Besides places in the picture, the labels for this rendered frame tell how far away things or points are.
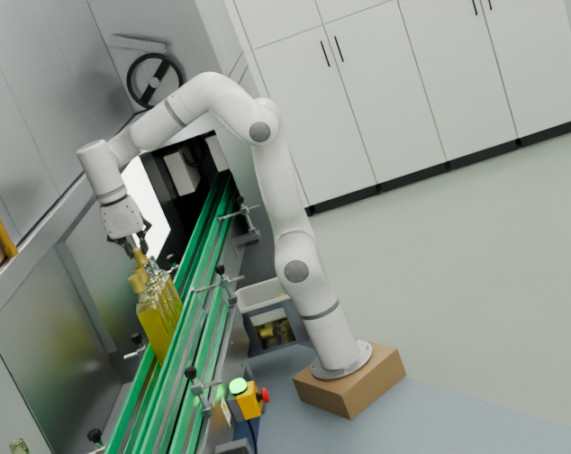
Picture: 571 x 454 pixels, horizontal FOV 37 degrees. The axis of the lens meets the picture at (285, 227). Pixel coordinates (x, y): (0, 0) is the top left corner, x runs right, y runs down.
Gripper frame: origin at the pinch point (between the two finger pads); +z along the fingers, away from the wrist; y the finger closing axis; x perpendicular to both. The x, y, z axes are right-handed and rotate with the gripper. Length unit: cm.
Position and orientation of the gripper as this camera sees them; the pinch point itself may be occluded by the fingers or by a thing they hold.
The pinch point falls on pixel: (137, 249)
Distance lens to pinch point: 240.7
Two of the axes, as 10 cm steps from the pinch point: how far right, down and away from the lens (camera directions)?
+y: 9.4, -3.0, -1.7
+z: 3.4, 8.8, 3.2
